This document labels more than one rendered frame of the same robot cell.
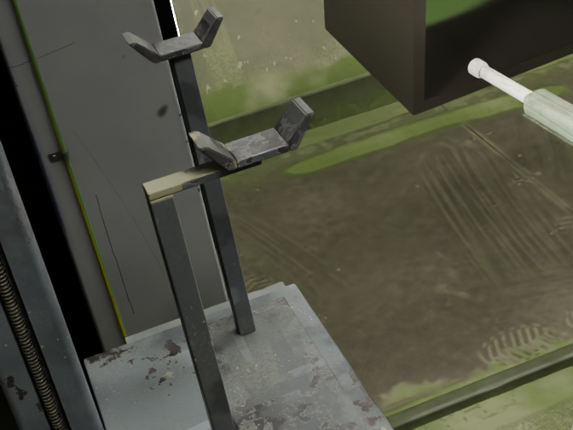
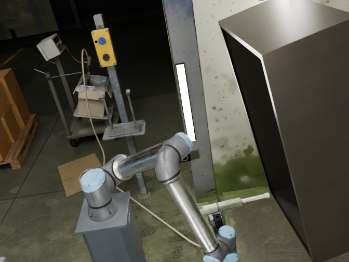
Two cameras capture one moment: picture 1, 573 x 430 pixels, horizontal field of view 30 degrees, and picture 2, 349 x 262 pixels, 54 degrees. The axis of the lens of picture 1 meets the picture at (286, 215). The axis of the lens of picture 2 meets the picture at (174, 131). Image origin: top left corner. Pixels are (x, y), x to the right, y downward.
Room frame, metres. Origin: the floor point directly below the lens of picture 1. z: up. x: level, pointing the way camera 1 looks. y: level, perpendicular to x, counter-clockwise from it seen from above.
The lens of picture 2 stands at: (1.76, -2.10, 2.03)
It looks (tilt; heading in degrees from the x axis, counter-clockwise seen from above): 29 degrees down; 107
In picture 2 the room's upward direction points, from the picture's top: 10 degrees counter-clockwise
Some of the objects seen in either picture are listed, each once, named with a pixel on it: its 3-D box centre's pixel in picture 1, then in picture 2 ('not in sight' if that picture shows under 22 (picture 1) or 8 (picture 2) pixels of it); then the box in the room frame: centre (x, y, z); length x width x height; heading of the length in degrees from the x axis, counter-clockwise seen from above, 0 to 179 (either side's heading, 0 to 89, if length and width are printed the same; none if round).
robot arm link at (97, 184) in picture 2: not in sight; (96, 186); (0.79, -0.66, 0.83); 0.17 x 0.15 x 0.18; 67
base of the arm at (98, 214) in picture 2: not in sight; (101, 204); (0.78, -0.67, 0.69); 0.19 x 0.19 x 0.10
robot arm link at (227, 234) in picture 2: not in sight; (226, 239); (1.55, -0.81, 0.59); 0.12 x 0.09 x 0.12; 67
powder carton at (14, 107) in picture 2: not in sight; (12, 111); (-1.53, 1.49, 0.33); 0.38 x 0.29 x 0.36; 111
